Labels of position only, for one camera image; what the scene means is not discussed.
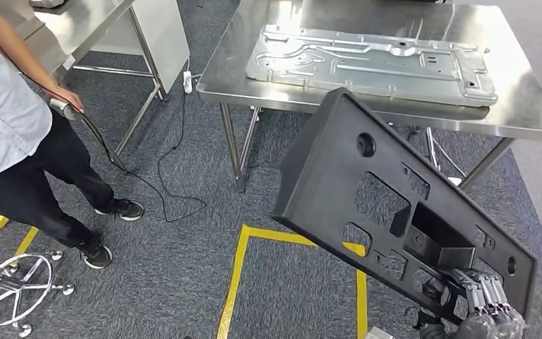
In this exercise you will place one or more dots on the black stool chrome base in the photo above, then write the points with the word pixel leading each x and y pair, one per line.
pixel 16 285

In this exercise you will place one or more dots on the grey sheet part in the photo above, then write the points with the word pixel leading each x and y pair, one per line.
pixel 46 3

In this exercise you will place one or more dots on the person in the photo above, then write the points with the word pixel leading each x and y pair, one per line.
pixel 4 131

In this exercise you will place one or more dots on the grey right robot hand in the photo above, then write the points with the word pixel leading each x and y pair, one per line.
pixel 486 325

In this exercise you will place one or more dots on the stamped silver metal plate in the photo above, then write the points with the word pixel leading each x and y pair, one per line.
pixel 346 65

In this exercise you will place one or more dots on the black plastic plate bracket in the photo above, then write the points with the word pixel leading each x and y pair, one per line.
pixel 327 187

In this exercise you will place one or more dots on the person's left hand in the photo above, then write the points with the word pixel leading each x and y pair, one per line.
pixel 67 97

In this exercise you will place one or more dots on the person's left forearm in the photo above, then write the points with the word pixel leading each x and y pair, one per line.
pixel 18 51

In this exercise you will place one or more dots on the steel workbench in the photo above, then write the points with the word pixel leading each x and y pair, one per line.
pixel 233 70

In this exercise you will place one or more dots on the white power strip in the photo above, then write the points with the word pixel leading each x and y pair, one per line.
pixel 188 82

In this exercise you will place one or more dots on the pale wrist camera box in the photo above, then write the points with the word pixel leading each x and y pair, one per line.
pixel 379 333

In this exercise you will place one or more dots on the yellow floor tape outline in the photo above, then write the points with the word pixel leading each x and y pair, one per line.
pixel 25 241

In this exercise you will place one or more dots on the grey handheld controller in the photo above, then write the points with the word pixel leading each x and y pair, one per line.
pixel 67 112

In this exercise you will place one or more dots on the steel side table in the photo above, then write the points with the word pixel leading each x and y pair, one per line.
pixel 88 18

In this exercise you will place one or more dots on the white desk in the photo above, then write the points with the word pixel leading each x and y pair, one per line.
pixel 163 42

